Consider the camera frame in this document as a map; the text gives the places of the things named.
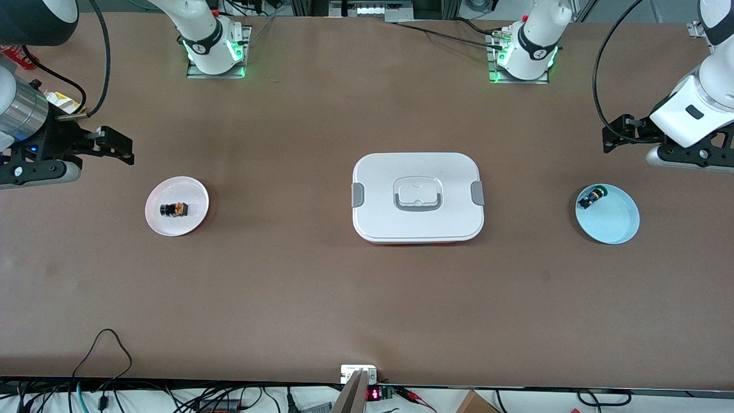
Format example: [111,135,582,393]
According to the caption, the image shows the white lunch box grey clips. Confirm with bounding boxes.
[351,152,486,246]

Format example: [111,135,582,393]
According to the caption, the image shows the brown cardboard box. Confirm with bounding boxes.
[455,390,501,413]

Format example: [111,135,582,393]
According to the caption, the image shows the yellow white carton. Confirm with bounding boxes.
[42,89,82,116]

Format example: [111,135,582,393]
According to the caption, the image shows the light blue round plate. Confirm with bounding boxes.
[575,184,641,246]

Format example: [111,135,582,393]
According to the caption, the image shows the red drink can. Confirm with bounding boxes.
[0,45,38,71]

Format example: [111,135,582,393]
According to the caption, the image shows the pink round plate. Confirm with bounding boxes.
[145,176,210,237]

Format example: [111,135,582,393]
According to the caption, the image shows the small white mounted device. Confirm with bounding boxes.
[340,364,378,385]

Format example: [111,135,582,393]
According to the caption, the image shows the aluminium profile bar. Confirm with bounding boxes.
[329,369,371,413]

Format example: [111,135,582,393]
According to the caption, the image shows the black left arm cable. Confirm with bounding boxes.
[592,0,647,145]

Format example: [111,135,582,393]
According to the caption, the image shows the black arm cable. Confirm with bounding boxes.
[592,0,647,145]
[22,0,111,119]

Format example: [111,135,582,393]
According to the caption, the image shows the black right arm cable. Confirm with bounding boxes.
[22,0,111,119]

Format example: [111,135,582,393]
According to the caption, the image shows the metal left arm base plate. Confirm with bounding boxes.
[486,32,551,85]

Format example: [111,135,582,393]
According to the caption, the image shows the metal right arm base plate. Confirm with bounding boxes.
[186,25,252,80]

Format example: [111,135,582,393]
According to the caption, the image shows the black cable across table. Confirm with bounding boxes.
[395,21,506,51]

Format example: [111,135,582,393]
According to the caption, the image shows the looped thin black cable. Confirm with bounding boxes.
[71,328,134,398]

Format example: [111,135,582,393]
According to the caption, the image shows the black cable loop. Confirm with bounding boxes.
[576,388,633,407]

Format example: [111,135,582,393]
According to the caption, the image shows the aluminium frame rack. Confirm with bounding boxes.
[290,0,460,24]

